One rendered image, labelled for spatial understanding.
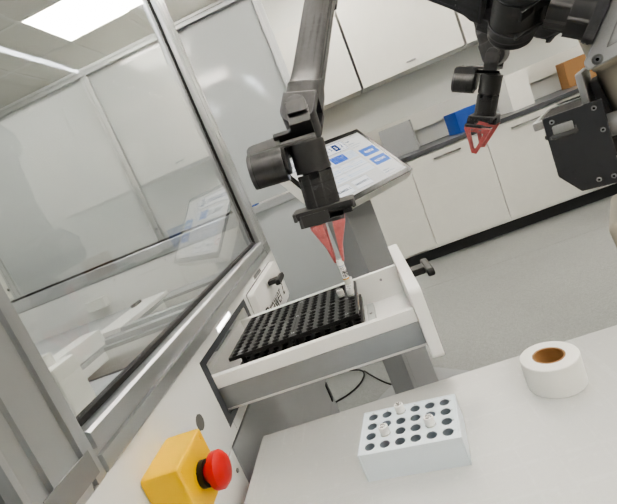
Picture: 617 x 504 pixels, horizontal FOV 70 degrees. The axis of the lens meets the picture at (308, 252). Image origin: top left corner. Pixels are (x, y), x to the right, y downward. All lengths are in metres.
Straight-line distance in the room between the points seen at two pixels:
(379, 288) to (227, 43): 1.87
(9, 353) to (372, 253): 1.47
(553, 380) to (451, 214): 3.22
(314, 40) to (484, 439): 0.68
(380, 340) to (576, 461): 0.27
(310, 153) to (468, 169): 3.15
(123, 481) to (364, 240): 1.38
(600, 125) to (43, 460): 0.97
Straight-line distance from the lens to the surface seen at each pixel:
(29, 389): 0.44
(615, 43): 0.88
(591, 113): 1.00
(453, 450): 0.57
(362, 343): 0.66
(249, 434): 0.79
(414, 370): 1.93
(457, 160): 3.77
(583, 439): 0.59
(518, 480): 0.55
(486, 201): 3.85
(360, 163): 1.76
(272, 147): 0.73
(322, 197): 0.70
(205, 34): 2.56
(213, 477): 0.52
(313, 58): 0.83
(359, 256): 1.72
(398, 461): 0.58
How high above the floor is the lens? 1.14
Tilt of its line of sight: 10 degrees down
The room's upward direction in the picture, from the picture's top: 22 degrees counter-clockwise
